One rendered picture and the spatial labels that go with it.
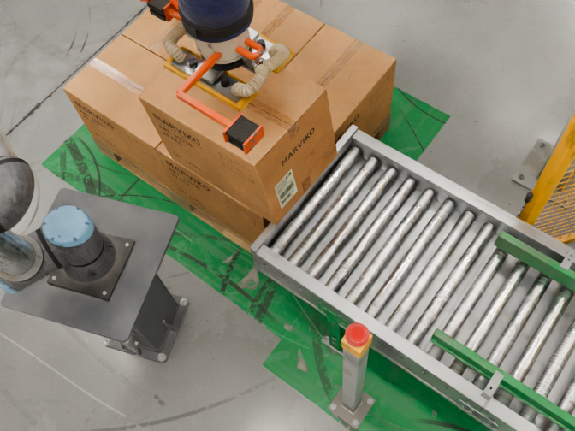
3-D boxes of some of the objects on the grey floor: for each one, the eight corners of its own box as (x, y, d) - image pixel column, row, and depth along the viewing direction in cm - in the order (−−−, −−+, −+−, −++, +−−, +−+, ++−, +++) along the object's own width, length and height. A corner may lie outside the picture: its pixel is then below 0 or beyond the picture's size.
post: (362, 402, 271) (373, 334, 183) (353, 415, 269) (359, 353, 180) (349, 392, 273) (353, 321, 185) (340, 405, 271) (340, 339, 183)
